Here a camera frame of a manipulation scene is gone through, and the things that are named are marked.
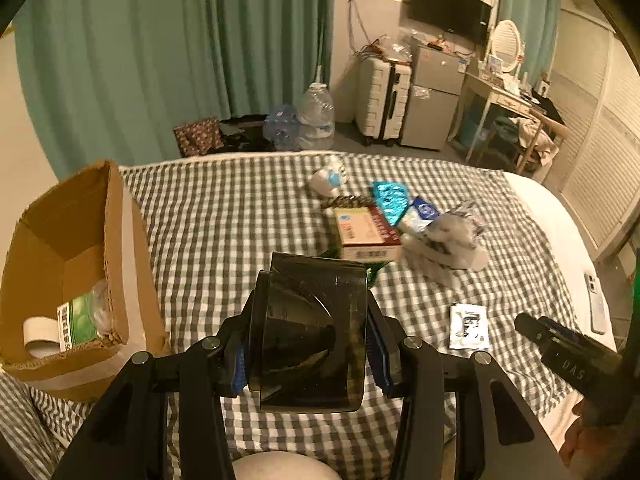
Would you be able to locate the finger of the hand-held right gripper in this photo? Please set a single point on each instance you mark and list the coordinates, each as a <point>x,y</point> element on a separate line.
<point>535,331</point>

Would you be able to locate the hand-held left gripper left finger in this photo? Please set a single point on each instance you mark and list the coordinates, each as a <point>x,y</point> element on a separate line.
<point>239,371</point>

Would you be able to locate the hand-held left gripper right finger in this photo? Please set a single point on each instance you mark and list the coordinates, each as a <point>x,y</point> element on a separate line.
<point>377,366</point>

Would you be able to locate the glossy black plastic holder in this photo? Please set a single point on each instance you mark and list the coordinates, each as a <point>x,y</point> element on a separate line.
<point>305,330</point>

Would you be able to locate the brown cardboard box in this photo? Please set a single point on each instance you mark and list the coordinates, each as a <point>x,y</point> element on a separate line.
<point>135,280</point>

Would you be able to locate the person's right hand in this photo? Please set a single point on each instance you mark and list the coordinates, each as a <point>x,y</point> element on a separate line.
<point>595,435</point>

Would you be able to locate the small white sachet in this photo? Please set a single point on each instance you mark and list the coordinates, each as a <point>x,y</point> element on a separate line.
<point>469,327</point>

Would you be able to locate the white phone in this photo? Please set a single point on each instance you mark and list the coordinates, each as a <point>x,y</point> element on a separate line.
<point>596,305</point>

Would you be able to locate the person's knee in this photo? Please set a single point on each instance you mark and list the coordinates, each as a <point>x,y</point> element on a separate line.
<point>282,467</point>

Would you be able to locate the white bed mattress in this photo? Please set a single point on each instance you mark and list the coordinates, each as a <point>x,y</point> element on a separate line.
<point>555,210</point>

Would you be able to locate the crumpled clear plastic bag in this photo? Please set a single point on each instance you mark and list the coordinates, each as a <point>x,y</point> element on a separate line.
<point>450,240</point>

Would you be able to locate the red and white medicine box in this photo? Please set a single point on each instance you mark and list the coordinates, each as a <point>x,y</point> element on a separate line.
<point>362,232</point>

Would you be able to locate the blue and white tissue packet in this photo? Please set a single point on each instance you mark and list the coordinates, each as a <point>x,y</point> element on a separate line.
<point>419,215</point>

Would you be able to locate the green labelled bottle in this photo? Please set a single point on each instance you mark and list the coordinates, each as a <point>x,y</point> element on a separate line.
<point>82,317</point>

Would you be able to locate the teal blister pack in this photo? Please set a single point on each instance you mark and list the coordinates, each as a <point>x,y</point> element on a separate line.
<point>391,200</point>

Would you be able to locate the wooden chair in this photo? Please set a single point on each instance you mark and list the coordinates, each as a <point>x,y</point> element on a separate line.
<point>530,157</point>

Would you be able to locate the white toy with blue star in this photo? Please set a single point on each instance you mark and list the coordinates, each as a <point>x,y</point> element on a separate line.
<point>327,179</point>

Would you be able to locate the beige clothes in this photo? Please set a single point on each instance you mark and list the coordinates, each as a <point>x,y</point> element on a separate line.
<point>532,132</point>

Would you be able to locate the white paper roll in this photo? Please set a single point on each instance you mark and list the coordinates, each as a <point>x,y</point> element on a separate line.
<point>40,332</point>

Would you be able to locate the white louvred wardrobe doors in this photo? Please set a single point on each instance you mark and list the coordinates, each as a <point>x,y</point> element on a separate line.
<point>600,125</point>

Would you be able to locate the brown patterned bag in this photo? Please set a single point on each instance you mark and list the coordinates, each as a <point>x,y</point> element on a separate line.
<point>197,137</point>

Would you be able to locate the black clothes pile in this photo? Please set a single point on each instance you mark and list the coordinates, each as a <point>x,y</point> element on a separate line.
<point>245,132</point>

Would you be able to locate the white dressing desk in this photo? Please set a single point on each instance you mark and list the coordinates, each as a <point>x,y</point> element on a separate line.
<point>500,95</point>

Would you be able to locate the grey mini fridge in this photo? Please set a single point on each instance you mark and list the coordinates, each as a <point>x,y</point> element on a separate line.
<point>435,105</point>

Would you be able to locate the crushed blue water bottle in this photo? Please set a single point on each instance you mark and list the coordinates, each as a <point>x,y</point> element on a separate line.
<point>280,125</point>

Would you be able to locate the large clear water bottle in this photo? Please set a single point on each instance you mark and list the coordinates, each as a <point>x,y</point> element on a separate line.
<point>316,117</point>

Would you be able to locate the white suitcase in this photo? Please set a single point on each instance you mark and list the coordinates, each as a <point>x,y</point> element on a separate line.
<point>375,100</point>

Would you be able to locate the oval white mirror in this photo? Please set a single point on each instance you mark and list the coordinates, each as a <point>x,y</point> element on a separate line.
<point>506,47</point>

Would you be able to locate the wide green curtain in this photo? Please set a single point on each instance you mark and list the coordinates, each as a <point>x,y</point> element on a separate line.
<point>150,60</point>

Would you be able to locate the black wall television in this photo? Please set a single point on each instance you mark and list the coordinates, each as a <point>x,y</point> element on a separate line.
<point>450,5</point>

